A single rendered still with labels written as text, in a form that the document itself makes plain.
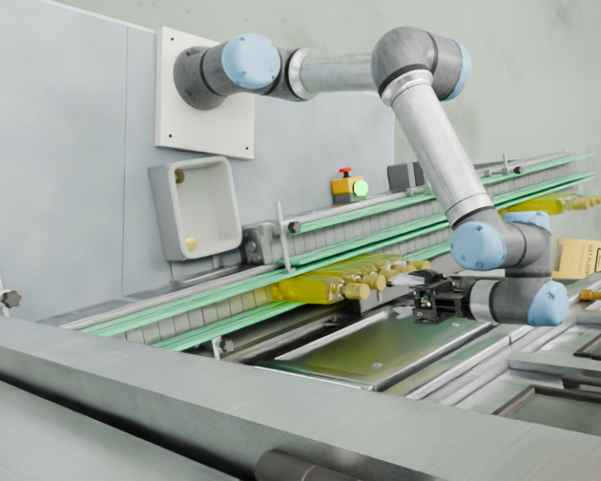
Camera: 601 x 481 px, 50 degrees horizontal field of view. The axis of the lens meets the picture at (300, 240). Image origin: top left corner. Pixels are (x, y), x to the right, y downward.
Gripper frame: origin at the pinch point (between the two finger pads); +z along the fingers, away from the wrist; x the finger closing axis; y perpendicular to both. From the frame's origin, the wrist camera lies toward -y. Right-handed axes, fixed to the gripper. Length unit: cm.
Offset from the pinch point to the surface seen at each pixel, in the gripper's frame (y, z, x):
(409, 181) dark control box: -64, 42, -18
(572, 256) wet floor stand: -331, 115, 65
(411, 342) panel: -5.5, 2.8, 12.5
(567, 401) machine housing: 1.1, -34.0, 17.2
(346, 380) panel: 19.1, -0.5, 11.8
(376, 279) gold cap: -4.5, 9.2, -1.7
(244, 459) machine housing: 90, -67, -21
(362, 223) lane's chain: -34, 37, -10
